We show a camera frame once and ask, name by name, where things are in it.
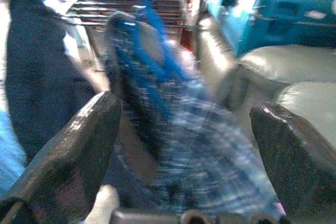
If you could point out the teal storage box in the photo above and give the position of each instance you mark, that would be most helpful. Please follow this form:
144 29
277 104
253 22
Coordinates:
288 11

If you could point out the blue plastic hanger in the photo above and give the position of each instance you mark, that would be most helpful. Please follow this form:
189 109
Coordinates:
168 51

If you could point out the navy garment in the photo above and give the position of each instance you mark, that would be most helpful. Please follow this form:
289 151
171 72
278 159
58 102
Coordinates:
39 64

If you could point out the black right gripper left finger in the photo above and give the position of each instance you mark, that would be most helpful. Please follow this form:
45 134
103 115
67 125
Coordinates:
60 161

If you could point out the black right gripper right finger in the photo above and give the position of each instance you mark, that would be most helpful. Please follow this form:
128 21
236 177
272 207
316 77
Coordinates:
296 161

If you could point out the blue checked garment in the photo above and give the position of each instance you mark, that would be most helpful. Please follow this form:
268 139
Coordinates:
197 142

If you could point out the grey-green leather sofa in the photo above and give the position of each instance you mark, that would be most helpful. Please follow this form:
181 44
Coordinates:
288 64

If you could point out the blue shirt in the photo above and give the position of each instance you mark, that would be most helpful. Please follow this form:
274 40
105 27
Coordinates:
10 150

